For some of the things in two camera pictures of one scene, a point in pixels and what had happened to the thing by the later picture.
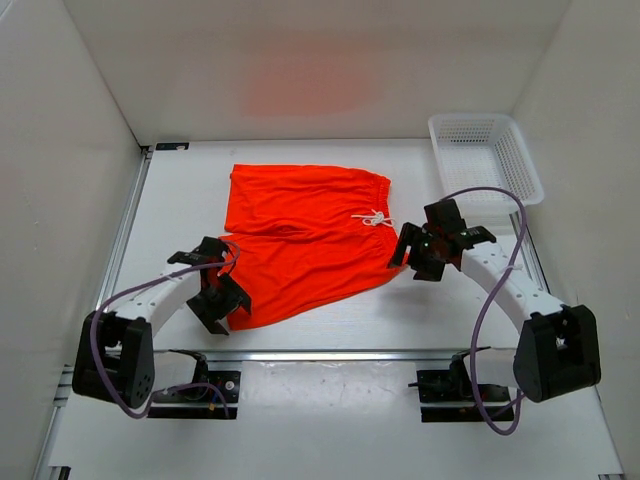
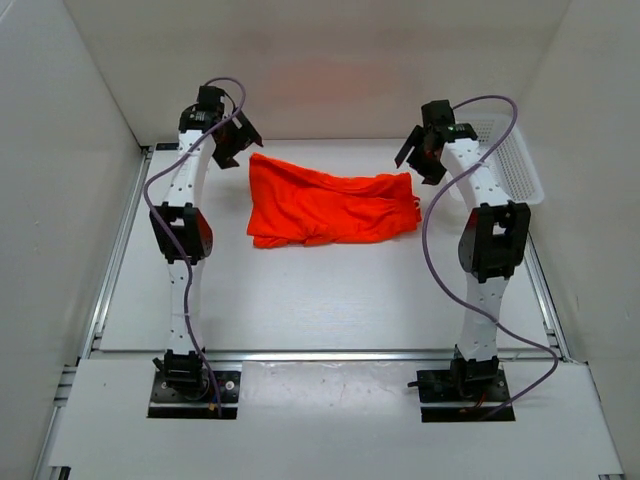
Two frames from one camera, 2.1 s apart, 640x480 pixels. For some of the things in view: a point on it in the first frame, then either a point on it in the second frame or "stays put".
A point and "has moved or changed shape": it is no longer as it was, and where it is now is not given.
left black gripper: (208, 316) -> (224, 155)
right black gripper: (413, 234) -> (432, 174)
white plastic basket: (475, 151) stays put
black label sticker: (172, 146) stays put
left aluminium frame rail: (63, 389) stays put
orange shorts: (305, 233) has moved or changed shape
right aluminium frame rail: (538, 266) stays put
